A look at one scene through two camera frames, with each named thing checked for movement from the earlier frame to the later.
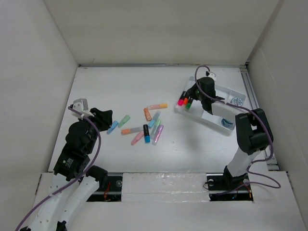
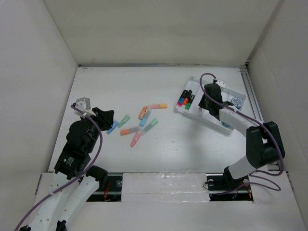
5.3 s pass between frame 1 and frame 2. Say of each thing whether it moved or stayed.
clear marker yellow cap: stayed
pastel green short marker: stayed
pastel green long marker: moved
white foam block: stayed
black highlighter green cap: stayed
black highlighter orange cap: stayed
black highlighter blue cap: moved
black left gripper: stayed
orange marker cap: moved
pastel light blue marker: moved
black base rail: stayed
